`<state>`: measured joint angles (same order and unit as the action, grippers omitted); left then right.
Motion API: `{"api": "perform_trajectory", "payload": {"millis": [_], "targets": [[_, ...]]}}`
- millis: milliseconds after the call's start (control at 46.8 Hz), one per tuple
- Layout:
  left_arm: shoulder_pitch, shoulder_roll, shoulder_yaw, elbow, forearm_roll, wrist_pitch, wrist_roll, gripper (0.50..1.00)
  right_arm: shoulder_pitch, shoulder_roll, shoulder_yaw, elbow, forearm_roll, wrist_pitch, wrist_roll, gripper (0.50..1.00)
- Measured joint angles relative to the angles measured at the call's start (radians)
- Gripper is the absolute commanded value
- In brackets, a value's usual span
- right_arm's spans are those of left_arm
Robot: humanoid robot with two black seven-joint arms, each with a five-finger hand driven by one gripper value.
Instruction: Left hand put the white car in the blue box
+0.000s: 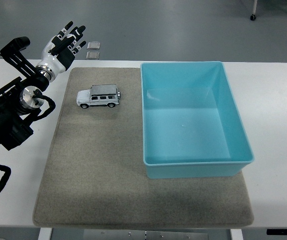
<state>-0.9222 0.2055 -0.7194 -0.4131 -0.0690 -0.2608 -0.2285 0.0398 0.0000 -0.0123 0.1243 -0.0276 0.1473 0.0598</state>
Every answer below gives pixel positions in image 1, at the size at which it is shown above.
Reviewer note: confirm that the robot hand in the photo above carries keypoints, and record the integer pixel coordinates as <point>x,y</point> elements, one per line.
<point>54,63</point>

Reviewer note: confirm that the white toy car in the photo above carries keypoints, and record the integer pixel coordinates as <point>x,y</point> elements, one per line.
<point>100,98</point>

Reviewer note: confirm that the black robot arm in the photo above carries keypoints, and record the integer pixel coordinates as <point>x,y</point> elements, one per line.
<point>3,120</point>

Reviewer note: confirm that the blue plastic box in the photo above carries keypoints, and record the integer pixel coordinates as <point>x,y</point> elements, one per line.
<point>188,130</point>

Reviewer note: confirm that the silver floor socket plate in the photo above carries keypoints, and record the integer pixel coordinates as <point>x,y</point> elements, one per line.
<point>94,45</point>
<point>93,55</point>

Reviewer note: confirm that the grey felt mat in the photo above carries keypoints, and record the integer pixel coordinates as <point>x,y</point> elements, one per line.
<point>95,162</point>

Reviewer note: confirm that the white table leg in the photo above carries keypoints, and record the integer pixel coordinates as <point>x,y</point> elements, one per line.
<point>236,235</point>
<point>44,234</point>

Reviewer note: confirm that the grey metal plate with screws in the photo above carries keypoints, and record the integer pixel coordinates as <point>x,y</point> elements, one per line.
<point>145,235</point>

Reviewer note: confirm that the black caster wheel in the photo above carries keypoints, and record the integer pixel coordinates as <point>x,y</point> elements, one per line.
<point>253,17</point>

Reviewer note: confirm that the white cart leg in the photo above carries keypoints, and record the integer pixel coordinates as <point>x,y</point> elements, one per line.
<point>254,6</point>

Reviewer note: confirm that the black table control panel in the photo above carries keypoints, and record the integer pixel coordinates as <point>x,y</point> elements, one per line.
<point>284,232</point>

